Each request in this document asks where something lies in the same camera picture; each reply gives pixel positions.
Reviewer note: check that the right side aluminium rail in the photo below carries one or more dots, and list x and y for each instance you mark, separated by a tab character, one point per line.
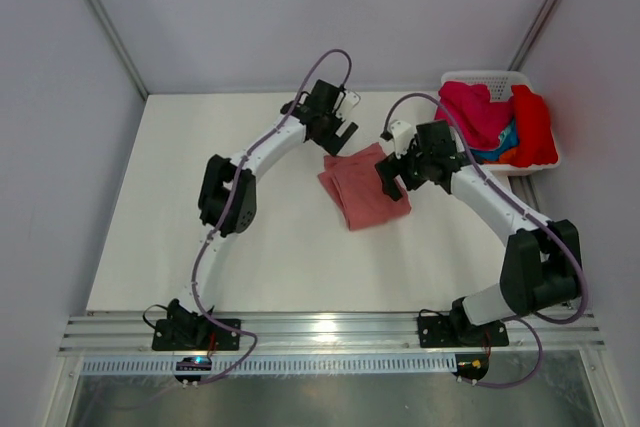
523	188

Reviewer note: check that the aluminium corner post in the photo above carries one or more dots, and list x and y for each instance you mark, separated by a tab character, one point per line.
113	38
539	23

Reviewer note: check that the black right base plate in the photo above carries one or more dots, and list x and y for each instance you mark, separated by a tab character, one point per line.
440	331

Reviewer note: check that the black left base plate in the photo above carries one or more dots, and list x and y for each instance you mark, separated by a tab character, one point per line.
225	334

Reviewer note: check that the orange garment in basket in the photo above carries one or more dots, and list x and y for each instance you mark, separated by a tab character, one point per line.
505	157

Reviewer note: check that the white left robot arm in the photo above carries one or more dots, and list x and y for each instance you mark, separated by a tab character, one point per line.
228	199

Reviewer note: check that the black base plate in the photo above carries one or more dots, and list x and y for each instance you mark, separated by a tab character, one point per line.
440	331
225	334

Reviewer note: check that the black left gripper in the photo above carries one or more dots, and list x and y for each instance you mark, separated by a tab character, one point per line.
331	142

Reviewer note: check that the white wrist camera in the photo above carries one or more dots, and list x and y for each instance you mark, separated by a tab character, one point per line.
346	102
400	134

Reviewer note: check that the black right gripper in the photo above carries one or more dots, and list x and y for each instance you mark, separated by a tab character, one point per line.
390	167

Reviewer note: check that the left black controller board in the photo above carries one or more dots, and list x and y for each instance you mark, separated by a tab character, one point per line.
192	369

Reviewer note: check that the magenta t shirt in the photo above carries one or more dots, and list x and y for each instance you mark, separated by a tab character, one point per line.
480	119

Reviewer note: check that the right aluminium corner post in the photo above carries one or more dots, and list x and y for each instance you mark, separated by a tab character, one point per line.
539	23

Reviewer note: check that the right black controller board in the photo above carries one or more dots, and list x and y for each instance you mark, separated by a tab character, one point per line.
471	366

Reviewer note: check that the blue garment in basket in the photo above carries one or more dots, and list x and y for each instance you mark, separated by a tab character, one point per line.
508	138

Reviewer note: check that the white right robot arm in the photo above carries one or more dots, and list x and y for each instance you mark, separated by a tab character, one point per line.
542	262

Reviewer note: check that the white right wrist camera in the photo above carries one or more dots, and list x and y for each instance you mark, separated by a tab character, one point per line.
400	134

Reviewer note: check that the slotted grey cable duct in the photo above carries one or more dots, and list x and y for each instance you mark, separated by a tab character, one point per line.
271	364

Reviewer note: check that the aluminium mounting rail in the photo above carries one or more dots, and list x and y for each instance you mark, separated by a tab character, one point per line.
301	333

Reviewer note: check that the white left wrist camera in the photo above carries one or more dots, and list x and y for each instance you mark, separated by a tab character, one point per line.
346	102

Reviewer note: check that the left aluminium corner post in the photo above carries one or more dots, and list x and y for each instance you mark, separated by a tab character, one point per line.
113	38

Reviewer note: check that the salmon pink t shirt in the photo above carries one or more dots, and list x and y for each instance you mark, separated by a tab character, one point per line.
353	184

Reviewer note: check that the white perforated plastic basket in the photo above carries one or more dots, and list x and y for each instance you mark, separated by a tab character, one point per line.
500	85

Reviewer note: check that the red t shirt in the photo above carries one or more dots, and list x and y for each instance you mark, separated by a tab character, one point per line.
533	125

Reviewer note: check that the black controller board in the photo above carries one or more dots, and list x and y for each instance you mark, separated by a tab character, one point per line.
471	366
192	369

